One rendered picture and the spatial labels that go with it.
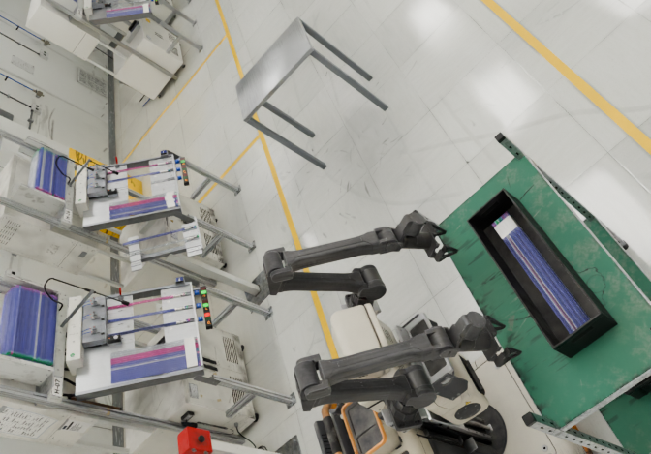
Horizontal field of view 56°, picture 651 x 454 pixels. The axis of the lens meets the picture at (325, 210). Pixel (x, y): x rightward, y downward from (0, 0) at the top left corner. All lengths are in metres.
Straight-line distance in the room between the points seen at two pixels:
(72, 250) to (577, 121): 3.58
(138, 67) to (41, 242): 3.67
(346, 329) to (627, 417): 1.13
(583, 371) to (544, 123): 1.96
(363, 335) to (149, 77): 6.54
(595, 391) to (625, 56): 2.16
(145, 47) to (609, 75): 5.68
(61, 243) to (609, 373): 3.92
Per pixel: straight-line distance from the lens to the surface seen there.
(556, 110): 3.70
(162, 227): 5.11
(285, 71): 4.25
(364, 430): 2.47
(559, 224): 2.19
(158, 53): 8.01
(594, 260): 2.09
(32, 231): 4.88
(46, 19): 7.88
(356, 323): 1.99
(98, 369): 3.91
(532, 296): 2.12
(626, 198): 3.26
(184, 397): 4.04
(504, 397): 2.89
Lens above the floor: 2.74
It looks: 37 degrees down
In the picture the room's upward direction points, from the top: 61 degrees counter-clockwise
